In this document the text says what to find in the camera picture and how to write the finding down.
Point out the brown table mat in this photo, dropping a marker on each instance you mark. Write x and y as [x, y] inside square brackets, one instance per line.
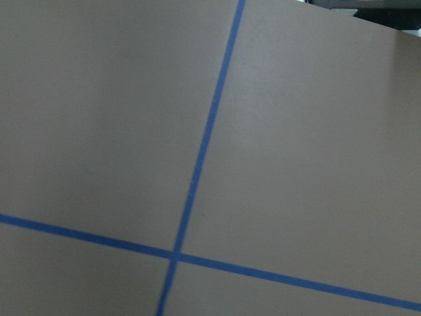
[207, 158]

